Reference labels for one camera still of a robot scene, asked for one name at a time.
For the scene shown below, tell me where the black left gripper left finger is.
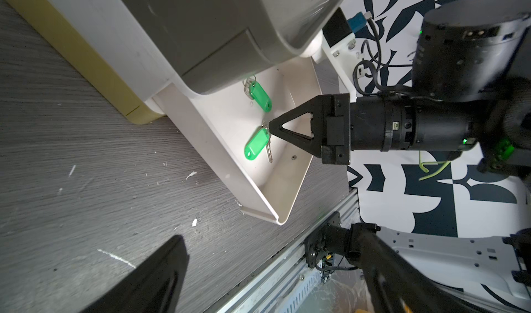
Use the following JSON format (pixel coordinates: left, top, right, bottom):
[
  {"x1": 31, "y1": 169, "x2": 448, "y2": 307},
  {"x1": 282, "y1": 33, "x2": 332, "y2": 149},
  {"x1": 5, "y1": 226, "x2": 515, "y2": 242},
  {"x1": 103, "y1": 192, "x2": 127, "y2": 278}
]
[{"x1": 83, "y1": 235, "x2": 189, "y2": 312}]

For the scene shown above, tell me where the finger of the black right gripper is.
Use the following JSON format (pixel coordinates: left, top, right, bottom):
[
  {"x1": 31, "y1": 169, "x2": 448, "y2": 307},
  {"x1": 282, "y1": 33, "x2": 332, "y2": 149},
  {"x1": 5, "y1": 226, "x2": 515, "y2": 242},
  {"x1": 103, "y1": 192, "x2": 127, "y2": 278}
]
[{"x1": 268, "y1": 95, "x2": 324, "y2": 158}]

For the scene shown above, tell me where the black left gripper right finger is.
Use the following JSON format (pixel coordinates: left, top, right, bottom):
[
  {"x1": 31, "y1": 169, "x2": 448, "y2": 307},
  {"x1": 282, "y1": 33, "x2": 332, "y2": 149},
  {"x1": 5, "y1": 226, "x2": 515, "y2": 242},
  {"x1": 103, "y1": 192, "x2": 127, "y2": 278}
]
[{"x1": 360, "y1": 230, "x2": 477, "y2": 312}]

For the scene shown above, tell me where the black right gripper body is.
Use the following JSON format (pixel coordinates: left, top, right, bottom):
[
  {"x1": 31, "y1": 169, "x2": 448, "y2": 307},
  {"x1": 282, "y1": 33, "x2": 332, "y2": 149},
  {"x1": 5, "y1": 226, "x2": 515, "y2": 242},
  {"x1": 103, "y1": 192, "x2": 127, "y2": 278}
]
[{"x1": 322, "y1": 94, "x2": 416, "y2": 164}]

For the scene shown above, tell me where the key with green tag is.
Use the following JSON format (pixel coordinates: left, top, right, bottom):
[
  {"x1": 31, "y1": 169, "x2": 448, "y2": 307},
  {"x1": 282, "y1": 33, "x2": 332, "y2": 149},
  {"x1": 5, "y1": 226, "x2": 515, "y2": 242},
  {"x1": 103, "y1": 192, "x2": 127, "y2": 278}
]
[
  {"x1": 244, "y1": 124, "x2": 273, "y2": 164},
  {"x1": 243, "y1": 76, "x2": 272, "y2": 113}
]

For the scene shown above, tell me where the white drawer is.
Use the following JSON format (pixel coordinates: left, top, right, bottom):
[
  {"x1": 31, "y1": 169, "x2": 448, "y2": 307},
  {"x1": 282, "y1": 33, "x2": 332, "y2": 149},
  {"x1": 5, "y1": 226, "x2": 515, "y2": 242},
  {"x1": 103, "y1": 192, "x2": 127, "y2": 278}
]
[{"x1": 154, "y1": 57, "x2": 321, "y2": 225}]

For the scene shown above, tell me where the grey-yellow mini drawer cabinet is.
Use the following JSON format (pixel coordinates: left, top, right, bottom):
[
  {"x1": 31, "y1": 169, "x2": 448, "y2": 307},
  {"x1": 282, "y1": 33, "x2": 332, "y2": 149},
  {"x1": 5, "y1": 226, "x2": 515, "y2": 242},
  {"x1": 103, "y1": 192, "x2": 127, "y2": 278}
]
[{"x1": 5, "y1": 0, "x2": 343, "y2": 124}]

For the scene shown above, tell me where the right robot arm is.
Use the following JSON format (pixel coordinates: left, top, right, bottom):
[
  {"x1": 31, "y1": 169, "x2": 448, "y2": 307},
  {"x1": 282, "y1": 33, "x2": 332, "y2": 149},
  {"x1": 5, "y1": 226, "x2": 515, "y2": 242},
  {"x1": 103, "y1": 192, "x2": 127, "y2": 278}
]
[{"x1": 269, "y1": 0, "x2": 530, "y2": 312}]

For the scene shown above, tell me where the green cable loop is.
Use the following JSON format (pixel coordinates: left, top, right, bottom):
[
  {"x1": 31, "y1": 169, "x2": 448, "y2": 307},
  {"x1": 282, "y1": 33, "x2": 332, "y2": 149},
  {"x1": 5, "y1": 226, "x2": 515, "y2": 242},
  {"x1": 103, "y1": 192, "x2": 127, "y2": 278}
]
[{"x1": 418, "y1": 150, "x2": 453, "y2": 182}]

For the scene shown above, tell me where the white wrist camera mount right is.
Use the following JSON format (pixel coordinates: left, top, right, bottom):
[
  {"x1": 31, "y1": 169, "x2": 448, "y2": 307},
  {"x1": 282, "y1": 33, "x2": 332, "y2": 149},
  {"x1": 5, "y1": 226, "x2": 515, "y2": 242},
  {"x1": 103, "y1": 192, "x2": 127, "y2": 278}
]
[{"x1": 322, "y1": 7, "x2": 363, "y2": 103}]

